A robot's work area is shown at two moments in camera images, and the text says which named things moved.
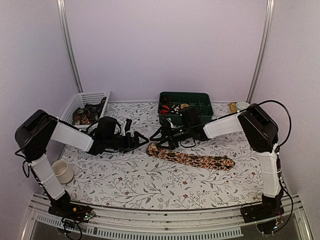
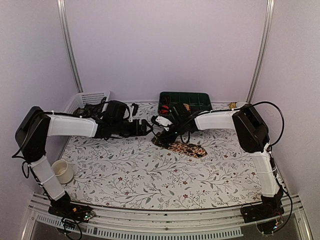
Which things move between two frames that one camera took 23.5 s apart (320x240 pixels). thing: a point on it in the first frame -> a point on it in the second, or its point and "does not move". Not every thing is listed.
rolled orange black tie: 164,110 does not move
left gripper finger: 136,134 -> 144,124
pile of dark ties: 88,115 does not move
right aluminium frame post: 269,19 does not move
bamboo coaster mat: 232,107 does not move
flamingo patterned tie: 220,163 -> 194,150
